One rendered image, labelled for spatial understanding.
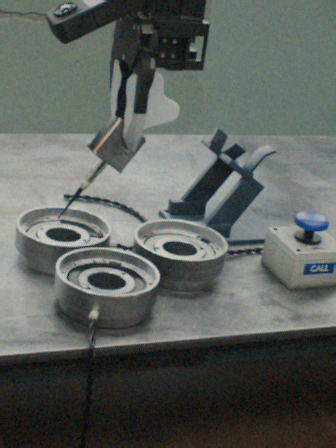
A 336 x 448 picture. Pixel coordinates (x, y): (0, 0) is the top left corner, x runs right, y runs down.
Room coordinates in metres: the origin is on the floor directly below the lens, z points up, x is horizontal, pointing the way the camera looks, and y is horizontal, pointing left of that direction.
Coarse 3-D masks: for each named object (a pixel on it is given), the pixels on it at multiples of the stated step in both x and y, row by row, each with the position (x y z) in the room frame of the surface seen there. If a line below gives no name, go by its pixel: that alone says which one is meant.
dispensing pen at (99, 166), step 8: (112, 120) 0.97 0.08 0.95; (104, 128) 0.97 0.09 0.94; (96, 136) 0.97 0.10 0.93; (104, 136) 0.96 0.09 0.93; (96, 144) 0.96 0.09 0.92; (96, 160) 0.96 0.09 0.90; (96, 168) 0.95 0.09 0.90; (104, 168) 0.96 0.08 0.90; (88, 176) 0.95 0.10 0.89; (96, 176) 0.95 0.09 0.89; (80, 184) 0.95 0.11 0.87; (88, 184) 0.95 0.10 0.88; (80, 192) 0.95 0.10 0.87; (72, 200) 0.95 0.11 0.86; (64, 208) 0.94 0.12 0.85
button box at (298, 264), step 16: (272, 240) 0.96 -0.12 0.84; (288, 240) 0.95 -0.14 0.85; (304, 240) 0.95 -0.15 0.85; (320, 240) 0.96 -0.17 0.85; (272, 256) 0.96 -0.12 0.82; (288, 256) 0.93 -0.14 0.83; (304, 256) 0.92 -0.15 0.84; (320, 256) 0.93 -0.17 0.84; (272, 272) 0.95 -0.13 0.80; (288, 272) 0.92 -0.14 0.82; (304, 272) 0.92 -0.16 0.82; (320, 272) 0.93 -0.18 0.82; (288, 288) 0.92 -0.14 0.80
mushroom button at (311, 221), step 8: (296, 216) 0.96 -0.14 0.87; (304, 216) 0.96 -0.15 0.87; (312, 216) 0.96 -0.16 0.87; (320, 216) 0.96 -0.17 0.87; (296, 224) 0.95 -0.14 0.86; (304, 224) 0.95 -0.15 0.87; (312, 224) 0.94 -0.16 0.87; (320, 224) 0.95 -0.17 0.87; (304, 232) 0.96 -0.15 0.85; (312, 232) 0.96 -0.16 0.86
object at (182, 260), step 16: (144, 224) 0.94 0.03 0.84; (160, 224) 0.96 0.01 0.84; (176, 224) 0.97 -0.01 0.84; (192, 224) 0.97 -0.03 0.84; (144, 240) 0.93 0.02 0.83; (160, 240) 0.93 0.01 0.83; (176, 240) 0.94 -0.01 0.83; (208, 240) 0.95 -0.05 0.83; (224, 240) 0.93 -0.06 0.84; (144, 256) 0.88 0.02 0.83; (160, 256) 0.87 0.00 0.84; (176, 256) 0.90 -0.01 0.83; (192, 256) 0.90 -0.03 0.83; (224, 256) 0.90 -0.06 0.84; (160, 272) 0.87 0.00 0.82; (176, 272) 0.87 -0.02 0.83; (192, 272) 0.87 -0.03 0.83; (208, 272) 0.88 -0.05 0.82; (176, 288) 0.87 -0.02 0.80; (192, 288) 0.88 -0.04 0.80
